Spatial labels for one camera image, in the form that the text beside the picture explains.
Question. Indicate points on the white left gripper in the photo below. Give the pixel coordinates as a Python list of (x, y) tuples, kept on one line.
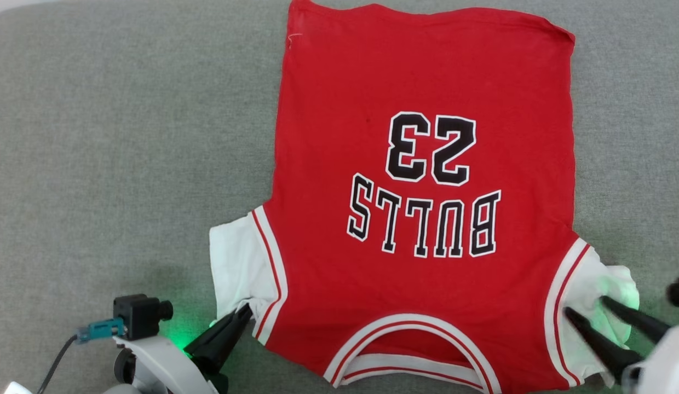
[(164, 366)]

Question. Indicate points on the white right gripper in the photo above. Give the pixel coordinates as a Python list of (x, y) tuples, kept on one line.
[(665, 366)]

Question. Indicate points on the red white basketball jersey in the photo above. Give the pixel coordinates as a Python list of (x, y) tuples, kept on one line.
[(427, 71)]

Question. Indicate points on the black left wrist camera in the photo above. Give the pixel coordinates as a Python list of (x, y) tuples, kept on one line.
[(139, 316)]

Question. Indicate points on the teal left camera connector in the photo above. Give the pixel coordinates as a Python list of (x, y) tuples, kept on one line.
[(101, 330)]

